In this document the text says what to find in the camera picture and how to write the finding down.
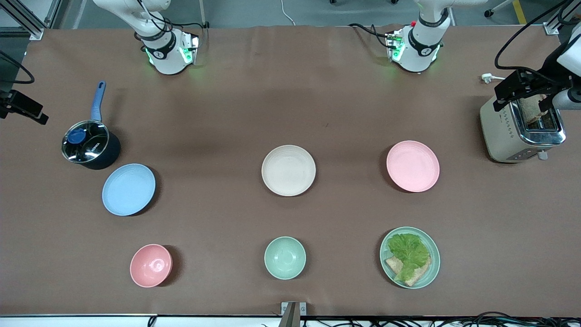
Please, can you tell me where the beige plate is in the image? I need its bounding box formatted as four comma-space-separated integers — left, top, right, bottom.
261, 145, 316, 197

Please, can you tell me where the green bowl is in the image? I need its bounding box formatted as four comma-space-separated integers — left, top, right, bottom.
264, 236, 306, 280

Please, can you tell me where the dark saucepan with blue handle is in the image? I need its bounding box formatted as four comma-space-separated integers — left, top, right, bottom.
62, 81, 122, 171

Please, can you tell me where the brown toast slice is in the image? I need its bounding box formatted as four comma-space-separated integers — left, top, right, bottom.
519, 94, 551, 124

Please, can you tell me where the thin white cable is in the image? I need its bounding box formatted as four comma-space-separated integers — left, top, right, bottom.
280, 0, 296, 26

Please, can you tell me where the white chair leg with caster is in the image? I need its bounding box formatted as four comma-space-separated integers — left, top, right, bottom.
483, 0, 516, 19

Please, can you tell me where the grey metal bracket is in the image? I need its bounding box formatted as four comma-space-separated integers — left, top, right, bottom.
280, 302, 307, 327

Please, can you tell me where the blue plate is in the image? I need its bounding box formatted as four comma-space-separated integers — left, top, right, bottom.
102, 163, 156, 217

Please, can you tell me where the green plate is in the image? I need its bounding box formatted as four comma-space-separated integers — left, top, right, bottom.
379, 227, 441, 290

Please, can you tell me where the aluminium frame post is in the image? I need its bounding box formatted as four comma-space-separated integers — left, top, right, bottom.
543, 0, 581, 36
0, 0, 44, 41

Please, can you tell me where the green lettuce leaf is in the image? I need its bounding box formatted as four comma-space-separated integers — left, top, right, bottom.
387, 233, 431, 282

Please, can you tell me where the pink bowl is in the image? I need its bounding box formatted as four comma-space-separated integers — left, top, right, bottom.
130, 244, 173, 288

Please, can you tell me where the pink plate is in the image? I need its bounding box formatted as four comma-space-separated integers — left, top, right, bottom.
386, 140, 440, 193

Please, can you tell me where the glass lid with blue knob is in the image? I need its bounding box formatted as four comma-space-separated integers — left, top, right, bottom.
62, 120, 110, 164

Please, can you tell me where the beige chrome toaster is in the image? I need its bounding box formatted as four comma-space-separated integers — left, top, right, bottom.
479, 93, 567, 164

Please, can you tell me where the brown bread slice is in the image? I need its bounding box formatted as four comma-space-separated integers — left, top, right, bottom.
385, 256, 432, 287

